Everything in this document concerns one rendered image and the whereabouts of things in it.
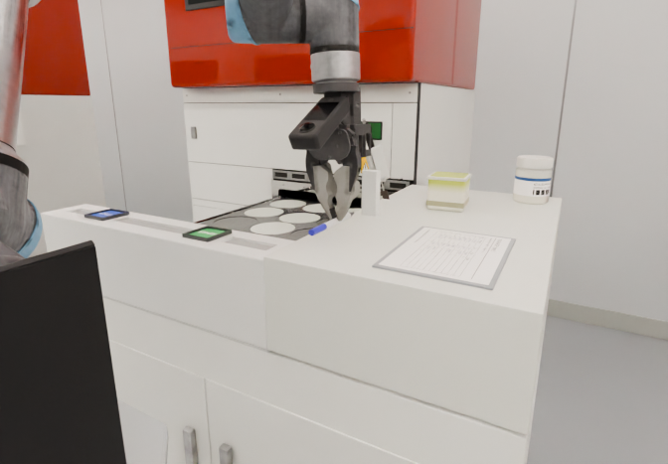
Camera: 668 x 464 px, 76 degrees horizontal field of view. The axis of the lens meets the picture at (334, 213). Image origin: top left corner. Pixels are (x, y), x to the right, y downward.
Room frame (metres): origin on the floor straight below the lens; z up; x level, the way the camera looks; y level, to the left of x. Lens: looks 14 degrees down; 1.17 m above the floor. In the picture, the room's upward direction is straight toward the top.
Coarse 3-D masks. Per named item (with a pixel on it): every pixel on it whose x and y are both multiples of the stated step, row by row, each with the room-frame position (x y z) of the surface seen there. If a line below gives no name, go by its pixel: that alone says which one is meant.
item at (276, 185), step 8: (272, 184) 1.31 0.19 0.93; (280, 184) 1.29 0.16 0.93; (288, 184) 1.28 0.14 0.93; (296, 184) 1.26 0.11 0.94; (304, 184) 1.25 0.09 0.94; (272, 192) 1.31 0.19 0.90; (280, 192) 1.31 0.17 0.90; (312, 192) 1.24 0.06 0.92; (360, 192) 1.16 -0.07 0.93; (392, 192) 1.12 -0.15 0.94
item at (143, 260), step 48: (48, 240) 0.82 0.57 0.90; (96, 240) 0.74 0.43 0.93; (144, 240) 0.68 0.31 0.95; (192, 240) 0.64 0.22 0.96; (240, 240) 0.66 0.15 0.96; (288, 240) 0.64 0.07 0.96; (144, 288) 0.68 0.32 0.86; (192, 288) 0.63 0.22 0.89; (240, 288) 0.58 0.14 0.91; (240, 336) 0.58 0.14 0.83
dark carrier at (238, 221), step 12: (264, 204) 1.16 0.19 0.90; (312, 204) 1.16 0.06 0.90; (336, 204) 1.16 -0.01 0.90; (228, 216) 1.03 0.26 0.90; (240, 216) 1.03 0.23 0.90; (276, 216) 1.03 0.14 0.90; (324, 216) 1.03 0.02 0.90; (228, 228) 0.92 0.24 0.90; (240, 228) 0.92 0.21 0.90; (300, 228) 0.92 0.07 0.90; (312, 228) 0.92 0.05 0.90
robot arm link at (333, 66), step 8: (312, 56) 0.68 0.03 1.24; (320, 56) 0.66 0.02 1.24; (328, 56) 0.66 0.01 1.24; (336, 56) 0.66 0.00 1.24; (344, 56) 0.66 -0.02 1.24; (352, 56) 0.66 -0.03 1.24; (312, 64) 0.68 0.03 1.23; (320, 64) 0.66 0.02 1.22; (328, 64) 0.66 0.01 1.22; (336, 64) 0.66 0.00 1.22; (344, 64) 0.66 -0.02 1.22; (352, 64) 0.66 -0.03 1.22; (312, 72) 0.68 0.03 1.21; (320, 72) 0.66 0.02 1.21; (328, 72) 0.66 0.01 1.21; (336, 72) 0.65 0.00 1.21; (344, 72) 0.66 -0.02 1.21; (352, 72) 0.66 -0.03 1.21; (312, 80) 0.68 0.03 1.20; (320, 80) 0.67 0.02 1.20; (328, 80) 0.66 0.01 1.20; (336, 80) 0.66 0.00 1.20; (344, 80) 0.66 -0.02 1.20; (352, 80) 0.67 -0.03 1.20
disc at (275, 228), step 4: (260, 224) 0.96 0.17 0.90; (264, 224) 0.96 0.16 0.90; (268, 224) 0.96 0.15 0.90; (272, 224) 0.96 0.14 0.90; (276, 224) 0.96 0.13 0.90; (280, 224) 0.96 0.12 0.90; (284, 224) 0.96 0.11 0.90; (288, 224) 0.96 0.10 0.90; (252, 228) 0.92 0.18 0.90; (256, 228) 0.92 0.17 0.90; (260, 228) 0.92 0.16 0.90; (264, 228) 0.92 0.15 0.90; (268, 228) 0.92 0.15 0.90; (272, 228) 0.92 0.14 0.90; (276, 228) 0.92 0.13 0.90; (280, 228) 0.92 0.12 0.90; (284, 228) 0.92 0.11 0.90; (288, 228) 0.92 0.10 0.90; (292, 228) 0.92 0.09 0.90; (256, 232) 0.89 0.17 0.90; (260, 232) 0.89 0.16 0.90; (264, 232) 0.89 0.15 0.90; (268, 232) 0.89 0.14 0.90; (272, 232) 0.89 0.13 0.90; (276, 232) 0.89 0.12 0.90; (280, 232) 0.89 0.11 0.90; (284, 232) 0.89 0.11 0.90
